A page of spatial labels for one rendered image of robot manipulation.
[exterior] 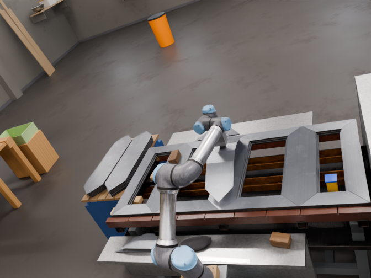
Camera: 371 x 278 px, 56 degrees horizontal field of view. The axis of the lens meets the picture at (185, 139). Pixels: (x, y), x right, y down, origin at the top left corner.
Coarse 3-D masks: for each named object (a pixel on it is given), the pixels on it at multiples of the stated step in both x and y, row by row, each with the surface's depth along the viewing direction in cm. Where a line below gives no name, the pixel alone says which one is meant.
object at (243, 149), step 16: (240, 144) 248; (256, 144) 246; (240, 160) 233; (144, 176) 261; (240, 176) 219; (240, 192) 210; (256, 208) 193; (272, 208) 189; (288, 208) 186; (304, 208) 183
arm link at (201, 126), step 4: (204, 116) 203; (208, 116) 203; (200, 120) 200; (204, 120) 199; (208, 120) 197; (196, 124) 199; (200, 124) 198; (204, 124) 198; (208, 124) 196; (196, 128) 200; (200, 128) 198; (204, 128) 199; (208, 128) 197; (196, 132) 202; (200, 132) 200; (204, 132) 201
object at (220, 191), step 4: (208, 188) 210; (212, 188) 208; (216, 188) 207; (220, 188) 206; (224, 188) 205; (228, 188) 204; (212, 192) 207; (216, 192) 206; (220, 192) 205; (224, 192) 204; (216, 196) 205; (220, 196) 204
